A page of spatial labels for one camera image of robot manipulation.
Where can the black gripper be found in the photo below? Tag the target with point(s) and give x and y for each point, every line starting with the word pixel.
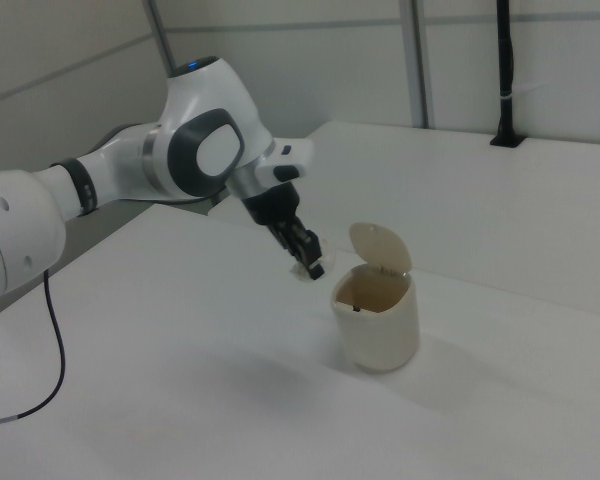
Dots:
pixel 272 207

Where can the white paper trash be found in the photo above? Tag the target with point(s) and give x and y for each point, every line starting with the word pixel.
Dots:
pixel 328 260

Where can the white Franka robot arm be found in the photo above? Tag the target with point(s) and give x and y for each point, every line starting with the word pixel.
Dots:
pixel 200 115

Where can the small cream lidded bin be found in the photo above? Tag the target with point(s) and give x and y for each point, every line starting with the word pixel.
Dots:
pixel 377 325

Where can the white side table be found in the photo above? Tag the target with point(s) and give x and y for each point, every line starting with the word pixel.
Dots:
pixel 480 200

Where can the black pole with base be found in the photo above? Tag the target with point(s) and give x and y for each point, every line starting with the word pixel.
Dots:
pixel 505 75

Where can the grey partition post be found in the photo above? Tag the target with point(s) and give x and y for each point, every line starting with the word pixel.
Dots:
pixel 422 65

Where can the dark partition post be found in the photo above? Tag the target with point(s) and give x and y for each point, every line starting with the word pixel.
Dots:
pixel 161 35

